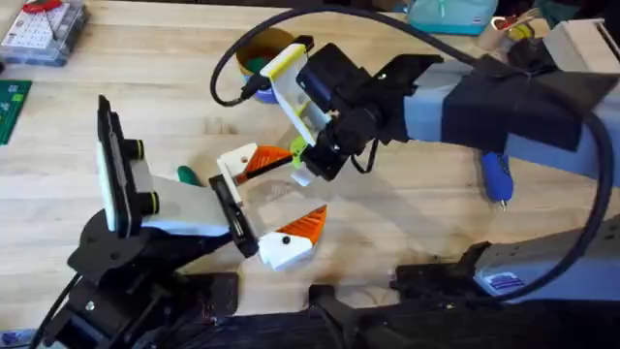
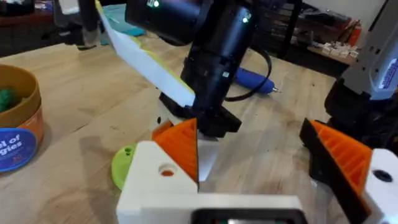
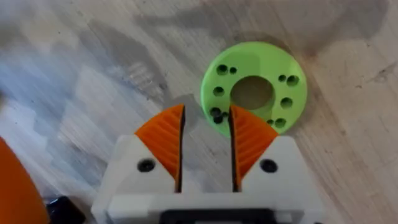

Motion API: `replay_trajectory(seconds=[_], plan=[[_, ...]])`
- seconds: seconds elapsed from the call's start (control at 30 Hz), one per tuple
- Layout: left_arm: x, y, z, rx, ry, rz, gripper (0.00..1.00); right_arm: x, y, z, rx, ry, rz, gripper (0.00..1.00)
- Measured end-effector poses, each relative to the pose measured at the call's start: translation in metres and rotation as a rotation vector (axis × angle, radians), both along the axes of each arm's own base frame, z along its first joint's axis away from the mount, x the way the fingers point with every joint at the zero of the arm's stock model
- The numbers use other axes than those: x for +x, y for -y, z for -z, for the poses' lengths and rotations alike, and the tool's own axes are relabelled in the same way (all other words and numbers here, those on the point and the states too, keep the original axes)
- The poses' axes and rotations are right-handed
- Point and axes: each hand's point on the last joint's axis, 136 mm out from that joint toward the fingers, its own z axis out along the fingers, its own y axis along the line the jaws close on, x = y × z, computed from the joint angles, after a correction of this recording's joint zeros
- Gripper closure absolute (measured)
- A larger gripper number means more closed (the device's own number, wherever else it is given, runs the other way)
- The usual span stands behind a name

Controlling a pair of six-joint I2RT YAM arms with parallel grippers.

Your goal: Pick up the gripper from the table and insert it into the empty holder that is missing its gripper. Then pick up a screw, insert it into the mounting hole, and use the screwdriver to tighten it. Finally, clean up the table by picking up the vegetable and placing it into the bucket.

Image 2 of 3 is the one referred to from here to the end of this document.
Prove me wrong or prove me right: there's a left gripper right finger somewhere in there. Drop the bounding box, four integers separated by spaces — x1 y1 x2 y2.
299 118 398 224

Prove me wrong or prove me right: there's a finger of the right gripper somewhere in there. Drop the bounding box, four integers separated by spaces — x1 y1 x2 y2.
198 136 220 183
148 101 200 185

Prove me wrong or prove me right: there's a green disc with holes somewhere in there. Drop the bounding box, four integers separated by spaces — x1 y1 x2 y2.
111 143 138 191

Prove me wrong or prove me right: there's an orange toy tub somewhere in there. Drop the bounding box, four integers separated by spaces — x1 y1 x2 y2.
0 63 45 174

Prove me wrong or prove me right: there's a teal sheet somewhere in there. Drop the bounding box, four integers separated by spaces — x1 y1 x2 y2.
99 3 146 46

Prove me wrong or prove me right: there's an upright flat wrist plate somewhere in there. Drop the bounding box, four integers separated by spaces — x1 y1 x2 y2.
95 0 197 107

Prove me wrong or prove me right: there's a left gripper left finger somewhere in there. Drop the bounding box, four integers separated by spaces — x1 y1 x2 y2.
116 139 200 208

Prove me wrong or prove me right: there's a blue electric screwdriver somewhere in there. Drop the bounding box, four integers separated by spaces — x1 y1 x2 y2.
233 67 280 96

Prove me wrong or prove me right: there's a black cable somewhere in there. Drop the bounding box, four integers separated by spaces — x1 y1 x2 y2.
223 48 274 103

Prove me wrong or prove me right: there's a cluttered wooden bench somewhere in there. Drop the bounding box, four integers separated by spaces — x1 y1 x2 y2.
292 9 363 66

